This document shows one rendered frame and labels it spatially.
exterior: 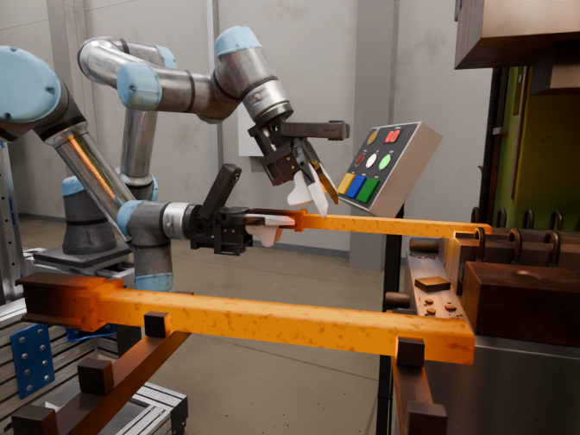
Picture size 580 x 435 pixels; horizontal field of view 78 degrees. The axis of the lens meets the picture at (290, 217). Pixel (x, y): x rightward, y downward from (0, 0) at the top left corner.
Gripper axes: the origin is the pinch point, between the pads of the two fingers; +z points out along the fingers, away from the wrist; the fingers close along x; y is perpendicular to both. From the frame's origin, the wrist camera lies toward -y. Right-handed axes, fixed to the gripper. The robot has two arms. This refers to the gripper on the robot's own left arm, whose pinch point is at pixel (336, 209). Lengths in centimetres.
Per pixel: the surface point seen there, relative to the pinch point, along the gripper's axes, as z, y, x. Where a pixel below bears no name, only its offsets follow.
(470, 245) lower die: 12.9, -16.4, 7.4
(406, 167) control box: 1.9, -14.5, -41.0
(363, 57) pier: -83, -29, -269
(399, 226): 7.2, -8.3, 1.5
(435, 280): 16.5, -9.7, 5.6
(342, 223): 2.7, 0.0, 1.5
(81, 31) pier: -321, 252, -347
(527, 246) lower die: 16.6, -23.2, 5.8
